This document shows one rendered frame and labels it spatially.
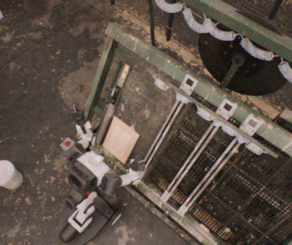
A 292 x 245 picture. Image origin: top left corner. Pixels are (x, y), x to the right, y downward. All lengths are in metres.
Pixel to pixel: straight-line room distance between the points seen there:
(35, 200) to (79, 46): 2.66
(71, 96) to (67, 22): 1.65
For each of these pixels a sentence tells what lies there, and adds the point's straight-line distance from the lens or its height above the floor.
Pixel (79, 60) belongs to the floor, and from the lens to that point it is 4.67.
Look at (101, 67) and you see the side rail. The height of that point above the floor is 1.57.
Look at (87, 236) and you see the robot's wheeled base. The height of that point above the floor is 0.17.
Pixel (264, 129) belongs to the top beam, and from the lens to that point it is 1.94.
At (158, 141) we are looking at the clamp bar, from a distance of 2.33.
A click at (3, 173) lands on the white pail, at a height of 0.35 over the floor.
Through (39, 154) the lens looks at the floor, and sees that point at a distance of 3.92.
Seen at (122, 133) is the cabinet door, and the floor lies 1.15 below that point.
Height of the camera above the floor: 3.45
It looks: 62 degrees down
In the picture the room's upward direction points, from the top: 4 degrees clockwise
